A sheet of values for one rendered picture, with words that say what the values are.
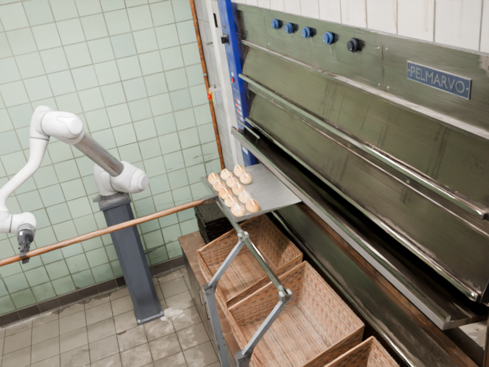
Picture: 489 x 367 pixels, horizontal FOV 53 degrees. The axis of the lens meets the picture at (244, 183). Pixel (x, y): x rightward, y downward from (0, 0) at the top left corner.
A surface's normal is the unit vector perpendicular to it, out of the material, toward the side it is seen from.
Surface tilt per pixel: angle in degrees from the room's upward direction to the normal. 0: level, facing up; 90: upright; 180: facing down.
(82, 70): 90
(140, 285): 90
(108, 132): 90
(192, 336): 0
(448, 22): 90
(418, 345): 70
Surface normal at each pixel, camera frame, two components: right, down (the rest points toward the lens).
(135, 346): -0.14, -0.88
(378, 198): -0.92, -0.04
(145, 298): 0.36, 0.38
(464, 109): -0.93, 0.28
